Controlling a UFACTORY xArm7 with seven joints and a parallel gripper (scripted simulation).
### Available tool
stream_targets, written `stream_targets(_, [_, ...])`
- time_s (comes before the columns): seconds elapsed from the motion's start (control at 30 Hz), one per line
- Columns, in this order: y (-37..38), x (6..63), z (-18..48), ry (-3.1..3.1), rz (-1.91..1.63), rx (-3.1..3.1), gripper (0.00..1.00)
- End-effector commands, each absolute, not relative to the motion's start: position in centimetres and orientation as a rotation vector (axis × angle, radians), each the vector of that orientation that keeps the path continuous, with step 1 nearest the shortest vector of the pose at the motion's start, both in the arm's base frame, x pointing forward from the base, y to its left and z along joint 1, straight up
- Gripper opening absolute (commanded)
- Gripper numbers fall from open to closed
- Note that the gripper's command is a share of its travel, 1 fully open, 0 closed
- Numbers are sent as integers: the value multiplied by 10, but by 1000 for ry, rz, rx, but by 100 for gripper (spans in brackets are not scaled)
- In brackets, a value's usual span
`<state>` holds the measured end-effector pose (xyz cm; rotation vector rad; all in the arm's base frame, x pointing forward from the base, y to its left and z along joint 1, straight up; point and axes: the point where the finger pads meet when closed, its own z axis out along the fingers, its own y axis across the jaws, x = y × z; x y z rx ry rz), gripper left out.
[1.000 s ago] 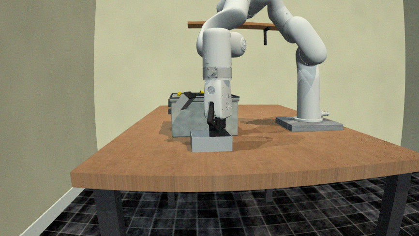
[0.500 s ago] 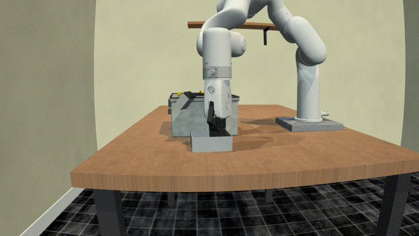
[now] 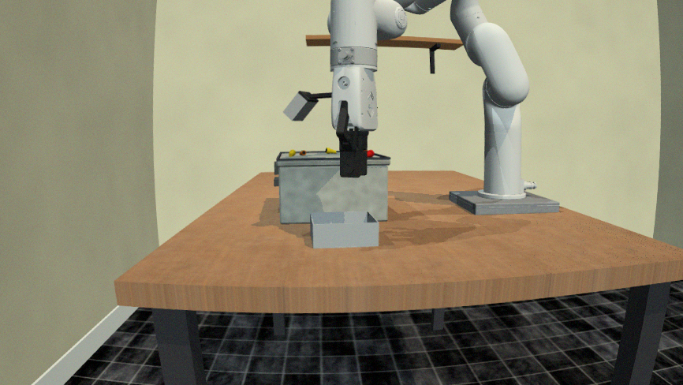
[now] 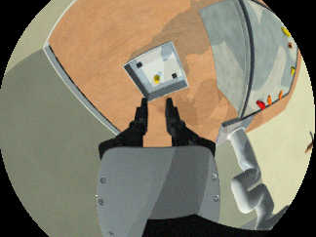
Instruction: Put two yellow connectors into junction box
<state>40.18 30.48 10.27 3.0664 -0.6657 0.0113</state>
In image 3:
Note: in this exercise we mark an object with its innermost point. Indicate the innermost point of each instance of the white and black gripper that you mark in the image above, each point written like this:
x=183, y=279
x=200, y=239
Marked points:
x=355, y=106

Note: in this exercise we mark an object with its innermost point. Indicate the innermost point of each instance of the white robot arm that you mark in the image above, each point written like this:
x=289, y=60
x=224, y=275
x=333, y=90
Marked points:
x=356, y=25

